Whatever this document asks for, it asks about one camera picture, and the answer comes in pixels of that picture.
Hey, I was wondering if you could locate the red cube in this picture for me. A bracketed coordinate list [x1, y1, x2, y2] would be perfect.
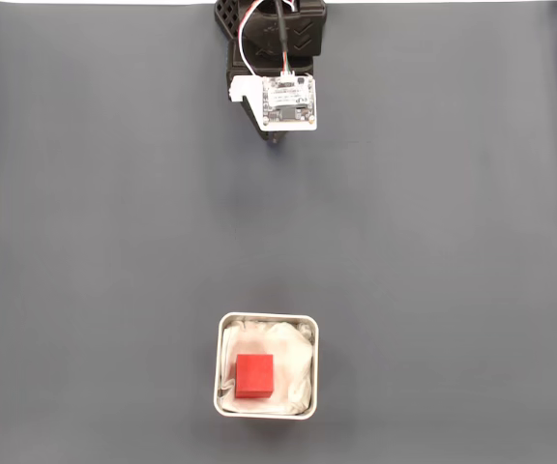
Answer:
[233, 353, 277, 401]

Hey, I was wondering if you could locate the square metal box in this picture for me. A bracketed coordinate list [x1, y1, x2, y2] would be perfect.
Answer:
[213, 311, 320, 421]

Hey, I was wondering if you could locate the grey table mat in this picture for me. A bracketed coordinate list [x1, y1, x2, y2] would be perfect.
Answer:
[0, 3, 557, 464]

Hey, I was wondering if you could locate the white cloth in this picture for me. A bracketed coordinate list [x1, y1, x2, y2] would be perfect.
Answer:
[220, 318, 315, 416]

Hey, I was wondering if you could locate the camera board on white mount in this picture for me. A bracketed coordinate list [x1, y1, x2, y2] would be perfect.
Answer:
[228, 72, 319, 133]

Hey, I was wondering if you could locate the black camera cable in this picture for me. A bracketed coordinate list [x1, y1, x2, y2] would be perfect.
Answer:
[273, 0, 291, 76]

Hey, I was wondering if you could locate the white servo cable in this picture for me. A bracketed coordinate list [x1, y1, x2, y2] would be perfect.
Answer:
[236, 0, 266, 79]

